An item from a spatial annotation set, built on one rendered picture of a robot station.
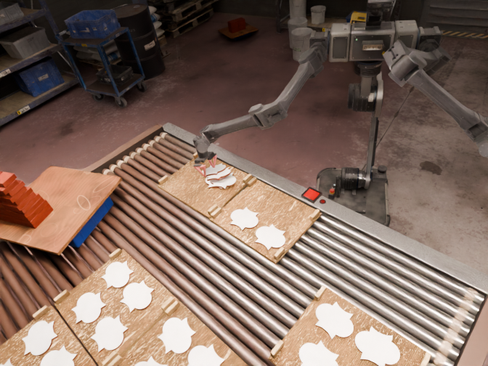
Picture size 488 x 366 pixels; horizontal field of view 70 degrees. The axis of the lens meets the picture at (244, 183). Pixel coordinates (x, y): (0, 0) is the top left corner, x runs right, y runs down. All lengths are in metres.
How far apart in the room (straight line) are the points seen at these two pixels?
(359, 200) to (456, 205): 0.84
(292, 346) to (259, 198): 0.74
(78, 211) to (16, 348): 0.62
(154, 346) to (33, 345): 0.48
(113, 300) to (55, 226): 0.49
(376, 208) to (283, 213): 1.14
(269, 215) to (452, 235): 1.67
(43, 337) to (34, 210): 0.59
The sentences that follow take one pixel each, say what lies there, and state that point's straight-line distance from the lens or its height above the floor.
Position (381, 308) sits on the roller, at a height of 0.92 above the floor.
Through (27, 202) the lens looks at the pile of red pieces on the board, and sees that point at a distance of 1.88.
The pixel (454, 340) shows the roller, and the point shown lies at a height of 0.92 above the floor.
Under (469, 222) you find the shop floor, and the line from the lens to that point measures 3.12.
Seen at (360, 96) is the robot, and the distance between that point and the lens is 2.04.
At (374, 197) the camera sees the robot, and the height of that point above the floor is 0.24.
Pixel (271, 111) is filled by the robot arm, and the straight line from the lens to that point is 1.52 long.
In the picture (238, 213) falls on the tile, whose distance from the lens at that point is 1.69.
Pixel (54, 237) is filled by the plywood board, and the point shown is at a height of 1.04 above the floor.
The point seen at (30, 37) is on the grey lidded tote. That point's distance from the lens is 5.61.
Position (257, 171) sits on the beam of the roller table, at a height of 0.91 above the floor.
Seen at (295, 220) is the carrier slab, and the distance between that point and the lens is 1.65.
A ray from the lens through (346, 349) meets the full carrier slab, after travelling 1.36.
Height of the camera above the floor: 2.19
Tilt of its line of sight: 43 degrees down
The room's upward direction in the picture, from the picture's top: 10 degrees counter-clockwise
